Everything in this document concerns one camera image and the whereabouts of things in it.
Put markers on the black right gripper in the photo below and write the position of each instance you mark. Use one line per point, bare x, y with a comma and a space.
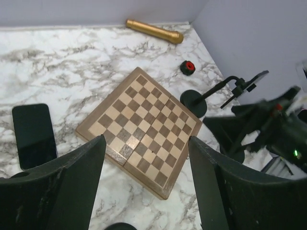
281, 131

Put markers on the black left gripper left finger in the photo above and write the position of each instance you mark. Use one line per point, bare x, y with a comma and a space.
58, 195

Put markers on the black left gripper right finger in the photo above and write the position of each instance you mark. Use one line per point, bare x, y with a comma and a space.
232, 196

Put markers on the red black knob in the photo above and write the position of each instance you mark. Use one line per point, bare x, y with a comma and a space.
187, 68

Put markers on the wooden chessboard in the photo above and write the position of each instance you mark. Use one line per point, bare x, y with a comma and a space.
146, 130

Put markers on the gold microphone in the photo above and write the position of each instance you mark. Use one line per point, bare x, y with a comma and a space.
173, 37

